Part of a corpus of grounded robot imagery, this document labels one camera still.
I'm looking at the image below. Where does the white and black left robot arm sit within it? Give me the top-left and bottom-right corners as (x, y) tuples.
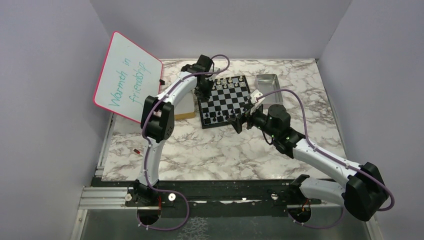
(125, 55), (222, 206)

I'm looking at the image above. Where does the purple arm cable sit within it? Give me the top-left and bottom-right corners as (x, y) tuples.
(136, 54), (231, 232)
(255, 88), (396, 230)

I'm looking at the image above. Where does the pink framed whiteboard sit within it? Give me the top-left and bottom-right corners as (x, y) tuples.
(92, 31), (163, 123)

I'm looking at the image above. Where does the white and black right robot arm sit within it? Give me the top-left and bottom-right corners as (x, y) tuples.
(228, 104), (390, 222)

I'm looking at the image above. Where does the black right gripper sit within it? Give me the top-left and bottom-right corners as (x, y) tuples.
(227, 103), (278, 139)

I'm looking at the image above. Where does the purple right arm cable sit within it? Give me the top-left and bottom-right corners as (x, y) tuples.
(255, 88), (396, 230)

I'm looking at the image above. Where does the red capped marker pen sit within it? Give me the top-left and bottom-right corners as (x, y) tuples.
(133, 148), (144, 157)

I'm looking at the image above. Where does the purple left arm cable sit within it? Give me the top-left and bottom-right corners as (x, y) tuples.
(136, 54), (231, 232)

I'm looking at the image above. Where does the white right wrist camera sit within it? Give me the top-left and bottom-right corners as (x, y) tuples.
(248, 89), (265, 115)

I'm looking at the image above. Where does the silver metal tin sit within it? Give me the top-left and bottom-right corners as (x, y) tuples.
(254, 73), (283, 109)

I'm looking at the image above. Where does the black and white chessboard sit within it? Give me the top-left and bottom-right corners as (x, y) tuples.
(197, 75), (251, 129)

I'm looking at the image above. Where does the aluminium extrusion rail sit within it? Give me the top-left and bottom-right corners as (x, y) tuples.
(78, 187), (131, 210)

